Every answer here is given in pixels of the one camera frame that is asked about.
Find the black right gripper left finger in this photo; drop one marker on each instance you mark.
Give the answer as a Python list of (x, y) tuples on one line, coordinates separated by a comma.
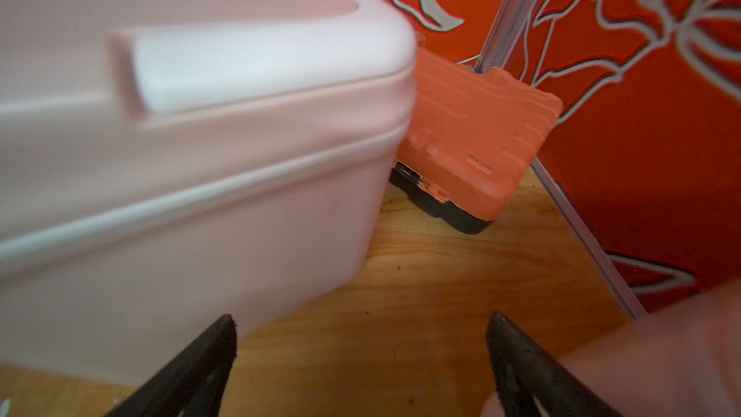
[(193, 383)]

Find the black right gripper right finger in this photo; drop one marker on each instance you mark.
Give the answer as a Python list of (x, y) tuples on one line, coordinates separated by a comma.
[(530, 381)]

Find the white pink first aid kit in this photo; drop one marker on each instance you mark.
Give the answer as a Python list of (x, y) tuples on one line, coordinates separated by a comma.
[(683, 361)]

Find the pink medicine chest box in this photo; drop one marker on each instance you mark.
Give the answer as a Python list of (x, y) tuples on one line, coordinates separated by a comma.
[(168, 162)]

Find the red plastic tool case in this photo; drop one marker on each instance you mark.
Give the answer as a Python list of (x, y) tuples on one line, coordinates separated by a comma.
[(471, 139)]

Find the aluminium frame post right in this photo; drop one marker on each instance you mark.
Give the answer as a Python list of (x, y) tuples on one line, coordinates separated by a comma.
[(510, 21)]

